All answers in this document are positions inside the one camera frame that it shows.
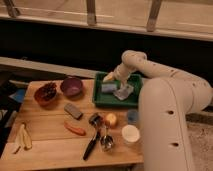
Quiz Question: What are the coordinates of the white round container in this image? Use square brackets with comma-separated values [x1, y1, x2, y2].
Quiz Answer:
[121, 125, 140, 144]

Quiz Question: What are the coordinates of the black-handled peeler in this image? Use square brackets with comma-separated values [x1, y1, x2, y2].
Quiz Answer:
[83, 113, 102, 161]

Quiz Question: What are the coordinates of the orange-brown bowl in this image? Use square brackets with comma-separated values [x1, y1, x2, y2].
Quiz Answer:
[34, 86, 57, 106]

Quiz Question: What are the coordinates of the purple bowl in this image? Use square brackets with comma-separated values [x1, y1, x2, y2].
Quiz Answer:
[60, 77, 83, 97]

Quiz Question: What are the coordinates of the blue plastic cup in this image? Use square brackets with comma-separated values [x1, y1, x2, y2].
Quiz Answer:
[127, 109, 139, 125]

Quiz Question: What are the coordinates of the blue object beside table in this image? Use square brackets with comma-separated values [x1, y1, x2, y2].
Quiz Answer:
[11, 89, 26, 103]

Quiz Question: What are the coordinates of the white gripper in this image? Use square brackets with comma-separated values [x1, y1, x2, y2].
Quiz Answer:
[103, 63, 134, 90]

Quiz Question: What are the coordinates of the orange carrot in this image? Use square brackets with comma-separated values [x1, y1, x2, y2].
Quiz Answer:
[64, 121, 86, 136]

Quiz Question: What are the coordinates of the yellow-red apple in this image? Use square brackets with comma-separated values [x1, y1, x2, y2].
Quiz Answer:
[105, 113, 117, 128]

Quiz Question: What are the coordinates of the pine cone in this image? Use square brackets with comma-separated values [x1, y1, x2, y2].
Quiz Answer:
[42, 82, 56, 101]

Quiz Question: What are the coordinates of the crumpled grey cloth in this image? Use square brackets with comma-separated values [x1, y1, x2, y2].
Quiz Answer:
[114, 84, 134, 100]

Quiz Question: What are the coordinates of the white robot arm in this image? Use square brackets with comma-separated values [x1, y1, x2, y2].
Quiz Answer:
[113, 50, 213, 171]

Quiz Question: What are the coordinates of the grey rectangular block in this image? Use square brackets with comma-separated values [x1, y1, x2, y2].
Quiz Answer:
[64, 103, 83, 120]

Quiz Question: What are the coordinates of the green plastic tray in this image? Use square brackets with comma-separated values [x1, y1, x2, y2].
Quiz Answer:
[92, 72, 142, 108]

